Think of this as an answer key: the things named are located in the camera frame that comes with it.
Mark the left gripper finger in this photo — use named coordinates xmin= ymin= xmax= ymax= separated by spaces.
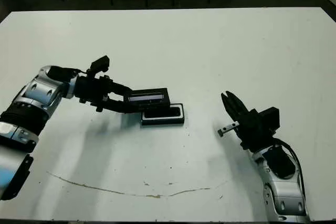
xmin=111 ymin=81 xmax=133 ymax=97
xmin=104 ymin=98 xmax=144 ymax=115

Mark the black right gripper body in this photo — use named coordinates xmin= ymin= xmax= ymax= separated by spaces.
xmin=217 ymin=109 xmax=275 ymax=153

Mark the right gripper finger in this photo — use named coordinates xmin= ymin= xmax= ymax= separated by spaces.
xmin=226 ymin=90 xmax=250 ymax=119
xmin=221 ymin=92 xmax=240 ymax=124

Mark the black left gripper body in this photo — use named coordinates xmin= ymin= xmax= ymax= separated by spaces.
xmin=75 ymin=75 xmax=114 ymax=112

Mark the black box lid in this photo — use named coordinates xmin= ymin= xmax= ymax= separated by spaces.
xmin=123 ymin=87 xmax=171 ymax=111

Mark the black box base white insert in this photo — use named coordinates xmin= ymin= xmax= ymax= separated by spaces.
xmin=141 ymin=102 xmax=185 ymax=127

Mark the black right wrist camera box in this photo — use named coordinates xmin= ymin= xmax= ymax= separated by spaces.
xmin=258 ymin=107 xmax=281 ymax=134

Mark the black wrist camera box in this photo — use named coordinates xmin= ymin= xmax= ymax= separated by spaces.
xmin=258 ymin=107 xmax=281 ymax=134
xmin=90 ymin=55 xmax=110 ymax=74

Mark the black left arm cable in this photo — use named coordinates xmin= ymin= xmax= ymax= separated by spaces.
xmin=61 ymin=67 xmax=91 ymax=75

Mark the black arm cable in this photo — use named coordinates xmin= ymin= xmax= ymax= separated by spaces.
xmin=61 ymin=67 xmax=91 ymax=75
xmin=274 ymin=137 xmax=307 ymax=201

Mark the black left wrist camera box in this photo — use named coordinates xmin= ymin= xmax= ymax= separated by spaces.
xmin=90 ymin=55 xmax=110 ymax=74

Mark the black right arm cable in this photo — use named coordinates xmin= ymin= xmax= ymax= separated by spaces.
xmin=274 ymin=137 xmax=307 ymax=201

